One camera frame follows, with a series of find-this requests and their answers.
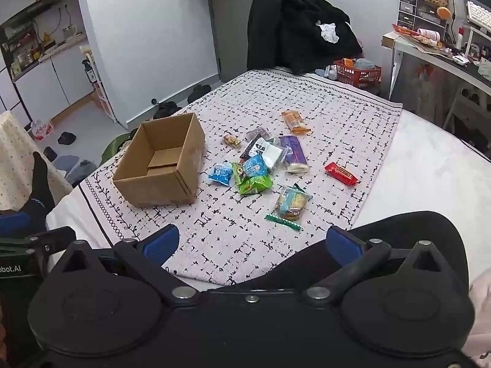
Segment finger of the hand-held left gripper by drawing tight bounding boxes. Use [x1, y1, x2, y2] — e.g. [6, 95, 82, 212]
[0, 213, 32, 235]
[0, 227, 77, 265]

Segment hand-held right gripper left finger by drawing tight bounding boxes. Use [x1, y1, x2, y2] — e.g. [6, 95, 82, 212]
[57, 224, 200, 304]

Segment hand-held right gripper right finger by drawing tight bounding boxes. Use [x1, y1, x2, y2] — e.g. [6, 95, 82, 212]
[303, 226, 453, 307]

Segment brown cardboard box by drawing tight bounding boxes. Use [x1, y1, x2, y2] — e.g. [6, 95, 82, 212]
[112, 112, 207, 208]

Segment thin green stick packet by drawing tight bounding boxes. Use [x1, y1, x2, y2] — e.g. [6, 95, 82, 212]
[265, 215, 302, 232]

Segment red snack packet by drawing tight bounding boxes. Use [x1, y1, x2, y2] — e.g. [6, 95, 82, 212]
[324, 162, 359, 186]

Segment blue snack packet white circle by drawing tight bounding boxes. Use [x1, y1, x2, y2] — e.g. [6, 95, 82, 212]
[208, 163, 234, 186]

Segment long purple snack packet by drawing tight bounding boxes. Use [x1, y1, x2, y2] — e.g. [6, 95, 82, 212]
[279, 135, 309, 173]

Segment bright green snack packet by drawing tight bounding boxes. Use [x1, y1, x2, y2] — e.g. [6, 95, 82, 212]
[238, 175, 274, 195]

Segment white clear snack packet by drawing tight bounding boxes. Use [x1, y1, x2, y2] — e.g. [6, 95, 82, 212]
[261, 140, 286, 170]

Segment black white snack packet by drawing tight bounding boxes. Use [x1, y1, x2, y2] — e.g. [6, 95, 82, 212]
[240, 138, 269, 162]

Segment orange snack packet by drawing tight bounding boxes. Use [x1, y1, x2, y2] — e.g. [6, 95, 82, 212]
[281, 110, 311, 136]

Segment person's left leg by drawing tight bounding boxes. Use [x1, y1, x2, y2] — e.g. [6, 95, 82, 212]
[15, 151, 56, 225]

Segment dotted cream tablecloth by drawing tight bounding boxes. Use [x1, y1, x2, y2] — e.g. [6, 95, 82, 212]
[0, 110, 73, 215]

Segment grey fuzzy slippers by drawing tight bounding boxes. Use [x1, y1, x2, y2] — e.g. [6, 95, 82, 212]
[54, 155, 98, 185]

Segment black white printed blanket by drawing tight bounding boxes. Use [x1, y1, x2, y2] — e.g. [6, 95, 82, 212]
[79, 70, 403, 285]

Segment red white plastic pack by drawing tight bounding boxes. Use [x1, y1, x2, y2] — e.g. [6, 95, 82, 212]
[30, 120, 54, 140]

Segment green cartoon rug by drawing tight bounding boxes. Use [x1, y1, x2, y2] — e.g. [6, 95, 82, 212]
[100, 132, 135, 165]

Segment white bed sheet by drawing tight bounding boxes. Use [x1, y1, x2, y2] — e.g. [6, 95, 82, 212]
[45, 111, 491, 288]

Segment white kitchen cabinet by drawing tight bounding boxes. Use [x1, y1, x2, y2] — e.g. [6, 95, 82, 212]
[0, 34, 96, 123]

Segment pale pink cloth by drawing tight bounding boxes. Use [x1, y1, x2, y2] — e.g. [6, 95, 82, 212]
[460, 272, 491, 363]

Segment white narrow rack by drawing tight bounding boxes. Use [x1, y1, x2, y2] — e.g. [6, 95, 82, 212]
[80, 45, 118, 123]

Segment red plastic basket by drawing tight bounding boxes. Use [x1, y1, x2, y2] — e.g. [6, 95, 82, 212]
[333, 58, 382, 89]

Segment white stool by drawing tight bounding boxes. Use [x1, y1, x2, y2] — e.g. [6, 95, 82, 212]
[445, 84, 491, 139]

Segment white desk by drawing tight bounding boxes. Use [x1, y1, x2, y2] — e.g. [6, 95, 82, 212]
[381, 27, 491, 146]

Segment white crumpled cloth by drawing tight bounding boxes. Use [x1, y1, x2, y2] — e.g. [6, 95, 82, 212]
[315, 23, 340, 44]

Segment black coat on chair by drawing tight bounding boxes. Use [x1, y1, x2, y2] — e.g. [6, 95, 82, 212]
[246, 0, 363, 74]

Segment grey door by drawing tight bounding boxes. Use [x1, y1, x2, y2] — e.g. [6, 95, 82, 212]
[207, 0, 286, 83]

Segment grey drawer organizer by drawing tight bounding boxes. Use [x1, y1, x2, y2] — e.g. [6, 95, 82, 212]
[397, 0, 449, 33]

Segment white keyboard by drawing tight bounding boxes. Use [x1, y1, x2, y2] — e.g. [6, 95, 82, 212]
[465, 1, 491, 31]

